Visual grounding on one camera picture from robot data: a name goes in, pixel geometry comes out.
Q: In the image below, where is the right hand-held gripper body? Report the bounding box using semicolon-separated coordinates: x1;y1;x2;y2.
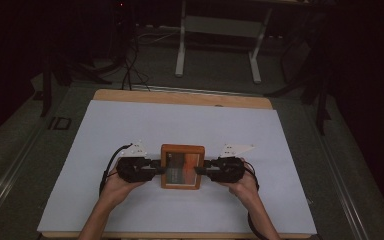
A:
211;143;256;184

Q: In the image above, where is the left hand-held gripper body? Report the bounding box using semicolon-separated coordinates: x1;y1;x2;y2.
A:
115;140;153;184

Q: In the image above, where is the person's right hand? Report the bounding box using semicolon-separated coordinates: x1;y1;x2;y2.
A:
219;158;260;202

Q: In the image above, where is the person's left hand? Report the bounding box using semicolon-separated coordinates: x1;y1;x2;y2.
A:
99;163;148;208

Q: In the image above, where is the white table mat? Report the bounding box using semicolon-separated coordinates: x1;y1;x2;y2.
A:
36;99;318;235

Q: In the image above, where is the metal floor strip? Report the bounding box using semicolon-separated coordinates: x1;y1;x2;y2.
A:
130;84;265;98

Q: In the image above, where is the black floor plate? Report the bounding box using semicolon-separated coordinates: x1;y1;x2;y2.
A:
47;116;73;131

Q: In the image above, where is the black metal stand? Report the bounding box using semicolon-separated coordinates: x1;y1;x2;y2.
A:
263;13;335;137
39;51;114;118

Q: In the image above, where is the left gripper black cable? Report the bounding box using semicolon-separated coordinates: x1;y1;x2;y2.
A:
98;143;133;197

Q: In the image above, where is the bundle of black cables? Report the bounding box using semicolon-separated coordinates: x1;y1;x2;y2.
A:
108;0;152;92

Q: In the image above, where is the metal floor rail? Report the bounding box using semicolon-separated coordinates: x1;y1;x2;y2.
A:
0;124;46;231
308;108;372;240

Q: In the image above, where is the white metal desk frame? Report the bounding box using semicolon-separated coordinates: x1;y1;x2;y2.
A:
174;0;275;85

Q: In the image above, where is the white floor cable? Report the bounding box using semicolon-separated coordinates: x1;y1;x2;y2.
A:
137;23;182;46

